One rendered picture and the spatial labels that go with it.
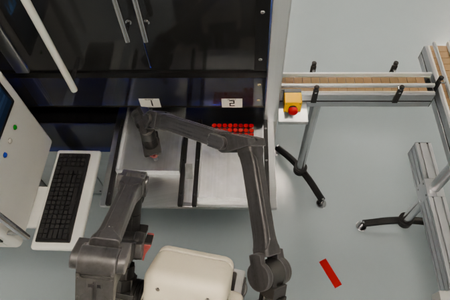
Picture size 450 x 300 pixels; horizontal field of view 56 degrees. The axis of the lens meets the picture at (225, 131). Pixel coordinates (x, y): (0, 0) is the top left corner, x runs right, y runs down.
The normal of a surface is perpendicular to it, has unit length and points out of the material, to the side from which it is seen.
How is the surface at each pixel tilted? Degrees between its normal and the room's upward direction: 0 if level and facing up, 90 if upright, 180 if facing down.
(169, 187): 0
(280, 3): 90
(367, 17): 0
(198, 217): 0
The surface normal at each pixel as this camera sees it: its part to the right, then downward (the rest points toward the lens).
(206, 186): -0.04, -0.54
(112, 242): 0.02, 0.29
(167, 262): 0.11, -0.96
